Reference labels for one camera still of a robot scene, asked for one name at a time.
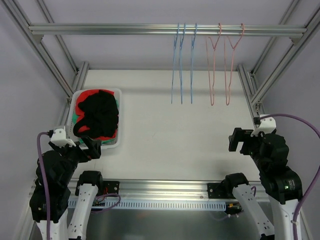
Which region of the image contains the green tank top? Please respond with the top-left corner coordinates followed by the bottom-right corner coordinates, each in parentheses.
top-left (70, 113), bottom-right (117, 145)

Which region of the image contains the black tank top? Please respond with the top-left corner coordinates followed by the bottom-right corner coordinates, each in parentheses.
top-left (72, 89), bottom-right (120, 140)

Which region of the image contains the red tank top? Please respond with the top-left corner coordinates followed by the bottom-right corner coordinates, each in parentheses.
top-left (74, 89), bottom-right (119, 141)

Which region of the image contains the pink wire hanger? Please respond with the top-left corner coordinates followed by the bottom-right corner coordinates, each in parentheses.
top-left (223, 23), bottom-right (245, 106)
top-left (205, 22), bottom-right (222, 107)

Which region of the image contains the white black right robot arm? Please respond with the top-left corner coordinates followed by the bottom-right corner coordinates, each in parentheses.
top-left (221, 127), bottom-right (303, 240)

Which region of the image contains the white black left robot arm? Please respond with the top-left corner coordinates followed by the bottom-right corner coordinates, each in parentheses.
top-left (29, 136), bottom-right (104, 240)

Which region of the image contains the white plastic laundry basket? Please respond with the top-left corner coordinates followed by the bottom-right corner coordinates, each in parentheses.
top-left (65, 87), bottom-right (123, 151)

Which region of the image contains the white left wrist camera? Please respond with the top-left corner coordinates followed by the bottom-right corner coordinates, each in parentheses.
top-left (48, 127), bottom-right (77, 149)

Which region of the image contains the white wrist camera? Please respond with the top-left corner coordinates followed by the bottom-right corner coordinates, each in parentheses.
top-left (250, 114), bottom-right (277, 137)
top-left (48, 127), bottom-right (77, 149)

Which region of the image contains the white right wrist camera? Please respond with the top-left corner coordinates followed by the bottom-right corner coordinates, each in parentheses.
top-left (250, 114), bottom-right (277, 137)

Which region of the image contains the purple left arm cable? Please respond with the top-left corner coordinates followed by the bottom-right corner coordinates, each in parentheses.
top-left (36, 131), bottom-right (55, 240)

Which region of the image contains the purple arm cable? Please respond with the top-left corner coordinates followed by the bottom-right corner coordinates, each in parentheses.
top-left (261, 113), bottom-right (320, 240)
top-left (36, 131), bottom-right (55, 240)

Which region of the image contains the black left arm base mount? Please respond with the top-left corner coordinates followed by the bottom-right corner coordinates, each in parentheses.
top-left (102, 180), bottom-right (120, 195)

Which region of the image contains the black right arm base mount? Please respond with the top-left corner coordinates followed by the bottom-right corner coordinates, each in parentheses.
top-left (206, 182), bottom-right (228, 199)

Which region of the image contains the white slotted cable duct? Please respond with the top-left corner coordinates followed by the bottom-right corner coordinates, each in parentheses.
top-left (67, 198), bottom-right (227, 211)

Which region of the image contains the aluminium front rail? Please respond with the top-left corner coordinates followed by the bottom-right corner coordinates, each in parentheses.
top-left (28, 177), bottom-right (296, 201)

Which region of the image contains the aluminium right frame post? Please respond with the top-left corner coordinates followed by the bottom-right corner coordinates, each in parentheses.
top-left (237, 0), bottom-right (320, 119)

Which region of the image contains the aluminium frame post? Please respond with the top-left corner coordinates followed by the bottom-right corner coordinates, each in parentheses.
top-left (237, 0), bottom-right (320, 119)
top-left (0, 0), bottom-right (90, 96)

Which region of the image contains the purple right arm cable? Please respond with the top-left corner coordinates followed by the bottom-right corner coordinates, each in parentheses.
top-left (261, 113), bottom-right (320, 240)

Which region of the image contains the aluminium top hanging rail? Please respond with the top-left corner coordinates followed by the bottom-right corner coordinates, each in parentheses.
top-left (28, 23), bottom-right (307, 38)

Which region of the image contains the aluminium left frame post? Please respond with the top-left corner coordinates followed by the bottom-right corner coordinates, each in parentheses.
top-left (0, 0), bottom-right (90, 96)

